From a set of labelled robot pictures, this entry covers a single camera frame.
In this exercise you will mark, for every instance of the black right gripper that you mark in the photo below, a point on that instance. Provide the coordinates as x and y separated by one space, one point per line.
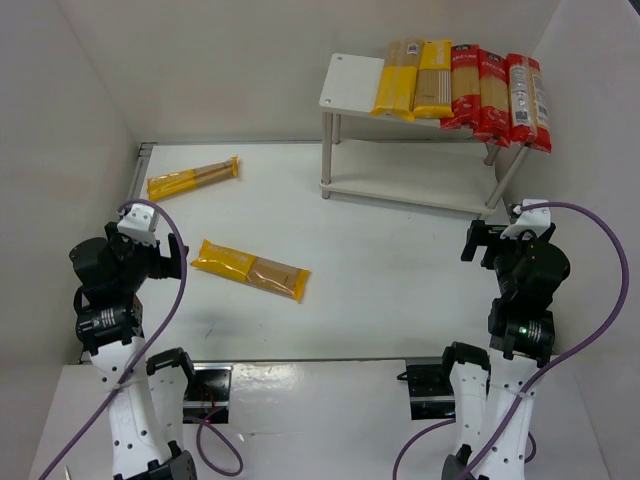
475 240

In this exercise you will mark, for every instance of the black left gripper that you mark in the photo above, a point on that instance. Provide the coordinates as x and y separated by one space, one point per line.
170 257

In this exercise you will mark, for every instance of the yellow spaghetti bag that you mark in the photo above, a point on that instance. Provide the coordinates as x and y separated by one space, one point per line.
172 184
258 272
396 89

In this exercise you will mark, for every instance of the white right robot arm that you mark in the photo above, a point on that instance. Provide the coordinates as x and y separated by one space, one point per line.
492 411

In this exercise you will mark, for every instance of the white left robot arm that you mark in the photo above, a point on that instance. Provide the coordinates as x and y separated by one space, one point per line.
144 394

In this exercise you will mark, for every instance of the white two-tier shelf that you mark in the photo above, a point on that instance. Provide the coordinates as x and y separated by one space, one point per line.
454 174

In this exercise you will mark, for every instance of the yellow spaghetti box on shelf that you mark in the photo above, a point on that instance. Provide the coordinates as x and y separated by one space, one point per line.
433 94

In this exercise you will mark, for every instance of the yellow spaghetti bag on shelf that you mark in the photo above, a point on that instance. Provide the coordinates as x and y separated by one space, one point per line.
396 89

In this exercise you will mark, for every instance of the red spaghetti bag middle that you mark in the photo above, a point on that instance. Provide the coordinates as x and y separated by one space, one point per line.
493 125

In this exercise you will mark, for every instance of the red spaghetti bag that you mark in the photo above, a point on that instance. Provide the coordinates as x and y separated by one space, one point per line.
529 119
465 87
493 125

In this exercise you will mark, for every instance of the red spaghetti bag right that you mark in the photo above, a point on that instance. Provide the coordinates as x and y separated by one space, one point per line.
529 119

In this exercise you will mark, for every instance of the red spaghetti bag left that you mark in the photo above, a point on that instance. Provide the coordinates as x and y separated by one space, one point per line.
465 87

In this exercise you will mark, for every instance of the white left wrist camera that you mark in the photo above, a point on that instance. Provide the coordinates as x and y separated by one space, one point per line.
139 224

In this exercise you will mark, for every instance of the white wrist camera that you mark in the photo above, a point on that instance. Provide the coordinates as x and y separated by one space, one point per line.
527 216
139 224

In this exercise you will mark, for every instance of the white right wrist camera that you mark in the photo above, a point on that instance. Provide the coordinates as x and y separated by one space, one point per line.
527 216

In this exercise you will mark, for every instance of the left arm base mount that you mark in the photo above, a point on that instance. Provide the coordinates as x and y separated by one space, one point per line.
208 394

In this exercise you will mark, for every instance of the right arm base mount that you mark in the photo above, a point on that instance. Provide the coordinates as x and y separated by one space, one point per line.
430 392

